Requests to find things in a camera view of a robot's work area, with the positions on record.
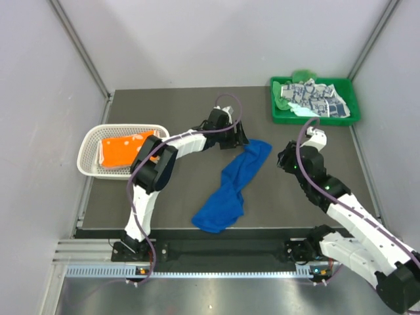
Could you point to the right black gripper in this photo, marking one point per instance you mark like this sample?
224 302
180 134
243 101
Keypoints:
286 157

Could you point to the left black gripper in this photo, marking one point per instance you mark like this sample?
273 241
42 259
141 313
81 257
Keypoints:
237 138

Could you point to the white blue patterned towel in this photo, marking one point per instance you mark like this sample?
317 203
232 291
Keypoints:
320 98

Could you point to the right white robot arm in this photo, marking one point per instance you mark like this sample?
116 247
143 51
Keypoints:
376 255

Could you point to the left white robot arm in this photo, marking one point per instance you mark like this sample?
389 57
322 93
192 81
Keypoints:
154 164

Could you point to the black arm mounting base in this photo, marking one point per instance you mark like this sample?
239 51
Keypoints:
232 250

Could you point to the green towel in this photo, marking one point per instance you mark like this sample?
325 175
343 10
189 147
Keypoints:
297 77

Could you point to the green plastic bin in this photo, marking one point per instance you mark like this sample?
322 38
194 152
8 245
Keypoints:
344 88

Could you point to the orange folded towel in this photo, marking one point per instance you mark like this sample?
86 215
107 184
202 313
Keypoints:
119 152

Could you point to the white perforated plastic basket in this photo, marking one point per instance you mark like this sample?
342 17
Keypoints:
87 160

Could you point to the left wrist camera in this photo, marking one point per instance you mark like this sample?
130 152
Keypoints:
228 109

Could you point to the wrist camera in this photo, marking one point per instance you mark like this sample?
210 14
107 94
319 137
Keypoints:
228 109
316 138

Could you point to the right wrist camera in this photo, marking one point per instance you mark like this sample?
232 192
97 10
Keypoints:
316 138

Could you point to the grey slotted cable duct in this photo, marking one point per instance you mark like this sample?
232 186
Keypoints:
132 271

